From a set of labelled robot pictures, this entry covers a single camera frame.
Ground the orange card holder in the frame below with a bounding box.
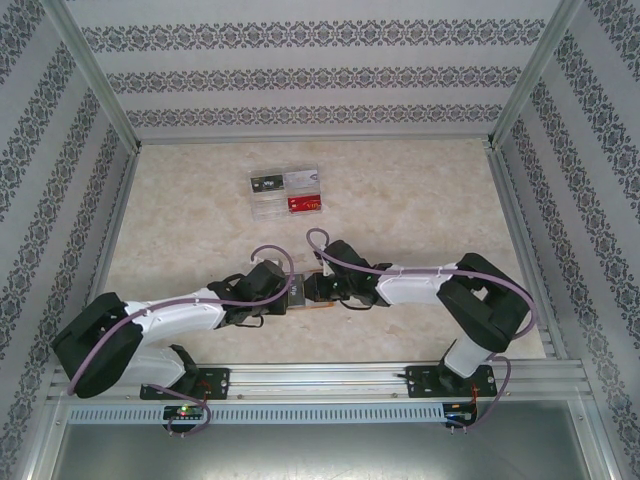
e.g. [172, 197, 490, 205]
[285, 272, 346, 314]

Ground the black VIP card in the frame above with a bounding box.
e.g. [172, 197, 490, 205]
[249, 175, 286, 196]
[287, 273, 308, 307]

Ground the clear plastic organizer tray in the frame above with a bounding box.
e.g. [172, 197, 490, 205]
[248, 169, 326, 223]

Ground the red VIP card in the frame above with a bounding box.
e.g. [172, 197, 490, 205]
[286, 193, 324, 215]

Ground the silver VIP card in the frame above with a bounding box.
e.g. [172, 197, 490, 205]
[284, 172, 319, 194]

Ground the small green circuit board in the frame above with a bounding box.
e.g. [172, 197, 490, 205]
[446, 401, 477, 426]
[163, 404, 207, 420]

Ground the grey metal panel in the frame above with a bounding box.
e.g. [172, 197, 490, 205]
[49, 399, 601, 480]

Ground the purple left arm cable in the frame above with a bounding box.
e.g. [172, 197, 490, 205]
[67, 243, 295, 439]

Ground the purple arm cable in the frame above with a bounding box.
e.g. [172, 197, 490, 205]
[67, 243, 295, 439]
[305, 228, 534, 434]

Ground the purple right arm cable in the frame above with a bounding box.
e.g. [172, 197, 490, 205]
[305, 228, 534, 434]

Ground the long aluminium base rail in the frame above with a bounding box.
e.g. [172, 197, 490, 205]
[47, 360, 589, 401]

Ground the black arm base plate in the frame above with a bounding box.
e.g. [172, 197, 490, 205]
[405, 364, 496, 400]
[139, 367, 232, 401]

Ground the slotted white cable duct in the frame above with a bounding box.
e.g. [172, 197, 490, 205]
[67, 402, 446, 425]

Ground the aluminium wall foot rail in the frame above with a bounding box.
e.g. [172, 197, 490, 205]
[135, 132, 496, 147]

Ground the aluminium side rail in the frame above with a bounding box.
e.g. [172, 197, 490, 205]
[484, 142, 586, 364]
[74, 144, 144, 371]

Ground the aluminium frame post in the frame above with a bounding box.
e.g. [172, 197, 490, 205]
[489, 0, 586, 149]
[47, 0, 141, 151]

